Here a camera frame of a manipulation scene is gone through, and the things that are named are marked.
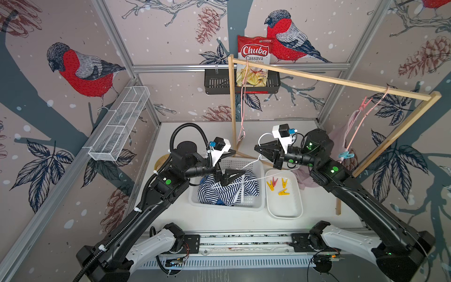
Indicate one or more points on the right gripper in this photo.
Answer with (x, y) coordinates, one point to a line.
(278, 155)

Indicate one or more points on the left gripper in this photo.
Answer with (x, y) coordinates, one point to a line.
(224, 178)

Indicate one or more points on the striped tank top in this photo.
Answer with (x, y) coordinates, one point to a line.
(209, 191)

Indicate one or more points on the blue tank top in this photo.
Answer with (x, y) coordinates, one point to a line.
(220, 203)

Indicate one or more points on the white hanger with striped top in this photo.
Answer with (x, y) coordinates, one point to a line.
(259, 165)

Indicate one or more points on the pink hanger with blue top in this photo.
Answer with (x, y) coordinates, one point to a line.
(242, 98)

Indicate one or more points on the yellow clothespin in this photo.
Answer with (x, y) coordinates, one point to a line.
(271, 185)
(284, 182)
(283, 192)

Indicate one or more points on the pink tank top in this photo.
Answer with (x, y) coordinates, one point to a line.
(338, 136)

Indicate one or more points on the teal clothespin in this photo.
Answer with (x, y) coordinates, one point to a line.
(346, 155)

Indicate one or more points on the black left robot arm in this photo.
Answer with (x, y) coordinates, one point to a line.
(119, 254)

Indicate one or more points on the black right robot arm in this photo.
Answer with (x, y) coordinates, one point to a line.
(397, 249)

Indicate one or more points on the white perforated plastic basket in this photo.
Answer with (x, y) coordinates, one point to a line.
(250, 203)

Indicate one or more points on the white plastic tray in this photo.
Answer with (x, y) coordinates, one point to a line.
(287, 206)

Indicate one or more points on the yellow bowl with buns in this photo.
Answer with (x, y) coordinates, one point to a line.
(160, 162)

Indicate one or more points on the cassava chips bag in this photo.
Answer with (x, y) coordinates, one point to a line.
(255, 50)

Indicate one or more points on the wooden clothes rack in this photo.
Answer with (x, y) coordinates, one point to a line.
(427, 101)

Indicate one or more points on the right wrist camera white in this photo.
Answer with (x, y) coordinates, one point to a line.
(285, 135)

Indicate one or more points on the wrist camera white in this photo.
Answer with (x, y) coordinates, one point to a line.
(217, 150)
(285, 135)

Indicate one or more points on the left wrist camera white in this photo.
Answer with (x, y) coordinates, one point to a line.
(217, 150)

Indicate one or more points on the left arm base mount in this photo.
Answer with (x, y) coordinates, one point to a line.
(190, 245)

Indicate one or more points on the black wall basket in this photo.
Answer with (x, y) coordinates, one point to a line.
(216, 82)

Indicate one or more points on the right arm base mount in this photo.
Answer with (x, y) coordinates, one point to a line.
(306, 242)

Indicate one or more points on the white wire mesh shelf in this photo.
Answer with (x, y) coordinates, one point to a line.
(114, 135)

